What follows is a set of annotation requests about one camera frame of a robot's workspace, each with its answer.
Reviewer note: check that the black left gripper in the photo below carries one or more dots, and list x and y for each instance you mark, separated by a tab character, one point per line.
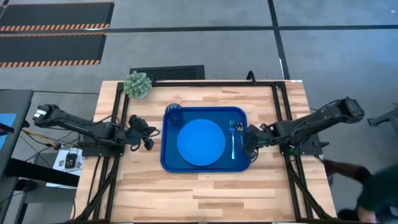
138	126

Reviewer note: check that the black hazard-striped floor mat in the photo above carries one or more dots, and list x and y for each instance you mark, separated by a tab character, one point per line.
49	48
56	14

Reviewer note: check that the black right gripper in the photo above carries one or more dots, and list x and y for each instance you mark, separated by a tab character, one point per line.
253	138

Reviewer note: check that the grey metal stand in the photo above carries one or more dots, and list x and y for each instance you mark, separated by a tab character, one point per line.
385	118

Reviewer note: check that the black floor grate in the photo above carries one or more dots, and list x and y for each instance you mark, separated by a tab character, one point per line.
168	73

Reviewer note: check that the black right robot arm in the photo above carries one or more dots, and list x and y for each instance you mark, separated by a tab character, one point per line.
311	124

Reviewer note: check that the white paper sheet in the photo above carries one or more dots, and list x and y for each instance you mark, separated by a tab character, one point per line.
59	168

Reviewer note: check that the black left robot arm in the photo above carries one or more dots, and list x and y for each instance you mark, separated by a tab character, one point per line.
77	124

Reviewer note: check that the blue faceted plastic cup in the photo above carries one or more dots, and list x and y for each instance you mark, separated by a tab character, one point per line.
174	113

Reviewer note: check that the iridescent blue fork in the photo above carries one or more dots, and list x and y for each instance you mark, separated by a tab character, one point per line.
232	146

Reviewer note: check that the blue round plate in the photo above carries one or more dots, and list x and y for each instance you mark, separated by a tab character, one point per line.
201	142

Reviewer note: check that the grey desk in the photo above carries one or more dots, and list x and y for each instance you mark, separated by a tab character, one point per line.
18	102

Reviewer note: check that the person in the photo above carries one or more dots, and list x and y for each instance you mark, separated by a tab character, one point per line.
379	193

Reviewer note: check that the small black device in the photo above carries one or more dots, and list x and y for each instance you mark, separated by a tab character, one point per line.
71	160

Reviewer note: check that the black aluminium table frame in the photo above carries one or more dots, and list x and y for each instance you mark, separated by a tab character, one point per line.
217	83

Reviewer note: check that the black desk base bar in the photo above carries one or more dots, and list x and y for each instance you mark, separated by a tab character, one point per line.
40	172

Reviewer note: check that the blue screen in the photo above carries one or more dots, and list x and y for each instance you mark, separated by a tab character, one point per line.
7	124

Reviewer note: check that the potted green succulent plant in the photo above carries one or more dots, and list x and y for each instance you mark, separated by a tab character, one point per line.
136	84

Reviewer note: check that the blue plastic tray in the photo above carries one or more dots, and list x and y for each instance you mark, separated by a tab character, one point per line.
174	155

